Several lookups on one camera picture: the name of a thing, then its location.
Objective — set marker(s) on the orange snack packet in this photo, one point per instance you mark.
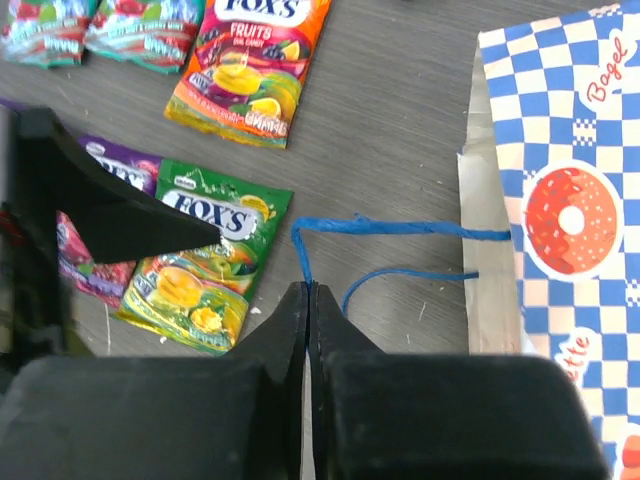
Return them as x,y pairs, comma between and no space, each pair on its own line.
247,70

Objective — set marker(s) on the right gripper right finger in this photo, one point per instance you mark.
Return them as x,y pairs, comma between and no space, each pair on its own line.
379,415

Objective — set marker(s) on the green tea snack packet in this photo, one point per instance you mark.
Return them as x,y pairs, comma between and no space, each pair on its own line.
201,297

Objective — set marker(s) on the checkered paper bag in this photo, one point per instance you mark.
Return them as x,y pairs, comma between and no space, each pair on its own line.
549,192

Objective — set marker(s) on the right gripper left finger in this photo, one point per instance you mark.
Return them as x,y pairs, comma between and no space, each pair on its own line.
237,416

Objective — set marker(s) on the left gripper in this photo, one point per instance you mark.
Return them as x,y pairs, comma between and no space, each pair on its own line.
45,171

